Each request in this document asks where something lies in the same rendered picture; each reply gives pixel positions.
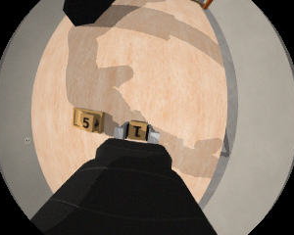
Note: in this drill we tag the tan wooden tray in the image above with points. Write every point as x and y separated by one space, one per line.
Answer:
76 118

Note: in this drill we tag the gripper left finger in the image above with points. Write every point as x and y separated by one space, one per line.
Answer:
119 131

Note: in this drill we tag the tan wooden number cube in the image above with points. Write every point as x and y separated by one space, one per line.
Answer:
137 130
89 122

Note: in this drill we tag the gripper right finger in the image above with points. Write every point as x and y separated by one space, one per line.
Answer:
152 136

